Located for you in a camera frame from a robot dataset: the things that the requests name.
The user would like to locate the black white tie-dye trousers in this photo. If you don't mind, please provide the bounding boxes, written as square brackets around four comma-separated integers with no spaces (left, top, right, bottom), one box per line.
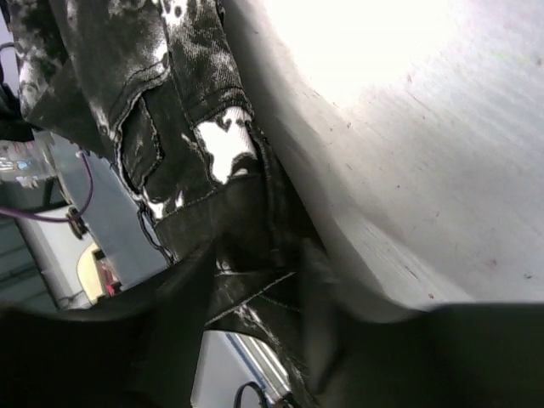
[4,1,319,407]

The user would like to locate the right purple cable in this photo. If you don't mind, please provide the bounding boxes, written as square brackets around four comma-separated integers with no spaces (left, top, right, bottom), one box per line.
[0,148,94,226]

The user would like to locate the aluminium rail frame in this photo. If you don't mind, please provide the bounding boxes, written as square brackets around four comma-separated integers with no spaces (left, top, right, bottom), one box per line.
[191,331,296,407]

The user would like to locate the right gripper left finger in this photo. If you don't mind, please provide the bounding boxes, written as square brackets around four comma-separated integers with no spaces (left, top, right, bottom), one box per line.
[1,243,216,407]

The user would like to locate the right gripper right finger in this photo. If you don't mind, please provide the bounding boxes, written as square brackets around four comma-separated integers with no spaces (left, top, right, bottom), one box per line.
[300,250,543,407]

